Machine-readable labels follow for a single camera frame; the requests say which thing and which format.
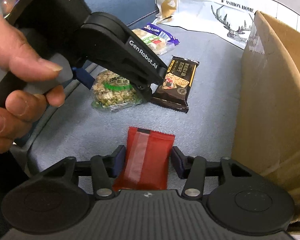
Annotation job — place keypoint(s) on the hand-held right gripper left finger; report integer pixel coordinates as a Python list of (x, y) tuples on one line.
[(118, 160)]

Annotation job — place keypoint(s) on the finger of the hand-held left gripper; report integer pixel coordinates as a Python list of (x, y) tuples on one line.
[(145, 82), (82, 76)]

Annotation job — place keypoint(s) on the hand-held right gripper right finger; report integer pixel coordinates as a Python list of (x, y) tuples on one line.
[(177, 162)]

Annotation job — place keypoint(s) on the plain red snack packet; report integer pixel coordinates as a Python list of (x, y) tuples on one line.
[(145, 160)]

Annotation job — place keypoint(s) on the black biscuit packet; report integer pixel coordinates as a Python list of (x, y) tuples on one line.
[(177, 85)]

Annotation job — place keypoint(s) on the round cracker packet green label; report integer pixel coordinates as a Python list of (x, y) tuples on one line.
[(112, 92)]

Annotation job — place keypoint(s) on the nougat packet with green label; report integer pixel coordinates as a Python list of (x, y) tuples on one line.
[(155, 42)]

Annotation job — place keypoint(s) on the purple candy packet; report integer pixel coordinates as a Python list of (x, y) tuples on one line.
[(174, 40)]

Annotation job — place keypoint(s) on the brown cardboard box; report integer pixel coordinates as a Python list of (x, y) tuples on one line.
[(270, 105)]

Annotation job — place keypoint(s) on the person's left hand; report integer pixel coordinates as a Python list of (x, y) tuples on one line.
[(20, 55)]

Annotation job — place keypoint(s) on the grey printed bed sheet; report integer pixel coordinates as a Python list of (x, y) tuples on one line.
[(202, 130)]

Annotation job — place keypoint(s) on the dark blue cushion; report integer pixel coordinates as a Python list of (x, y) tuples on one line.
[(120, 2)]

